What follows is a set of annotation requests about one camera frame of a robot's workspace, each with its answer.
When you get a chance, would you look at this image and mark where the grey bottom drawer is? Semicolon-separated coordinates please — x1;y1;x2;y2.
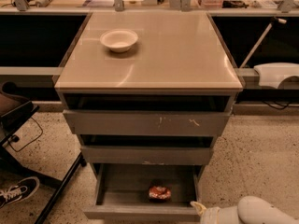
83;164;199;222

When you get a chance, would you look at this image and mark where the grey middle drawer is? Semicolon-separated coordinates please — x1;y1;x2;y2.
81;135;215;165

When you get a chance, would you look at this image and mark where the white stick with black tip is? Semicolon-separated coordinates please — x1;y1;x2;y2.
239;17;287;68

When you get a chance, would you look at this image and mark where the black chair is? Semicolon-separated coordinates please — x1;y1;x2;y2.
0;81;88;224

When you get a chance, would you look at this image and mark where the grey top drawer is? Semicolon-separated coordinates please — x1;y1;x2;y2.
64;95;232;136

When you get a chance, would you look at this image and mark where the black and white sneaker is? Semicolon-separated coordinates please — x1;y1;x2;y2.
0;176;40;208

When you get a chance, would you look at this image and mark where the black floor cable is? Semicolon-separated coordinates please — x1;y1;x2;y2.
7;116;44;153

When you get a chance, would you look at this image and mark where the grey drawer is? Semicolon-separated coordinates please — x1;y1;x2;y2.
64;95;232;136
81;135;215;165
83;164;199;222

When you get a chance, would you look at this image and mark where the grey drawer cabinet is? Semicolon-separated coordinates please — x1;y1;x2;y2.
51;10;246;173

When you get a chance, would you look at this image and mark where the red coke can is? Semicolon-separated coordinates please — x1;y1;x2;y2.
149;186;171;202

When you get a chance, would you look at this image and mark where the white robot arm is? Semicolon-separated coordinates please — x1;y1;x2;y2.
191;196;299;224

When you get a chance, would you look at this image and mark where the white bowl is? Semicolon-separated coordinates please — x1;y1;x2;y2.
100;29;138;53

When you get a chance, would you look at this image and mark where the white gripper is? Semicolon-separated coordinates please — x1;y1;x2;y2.
190;201;221;224

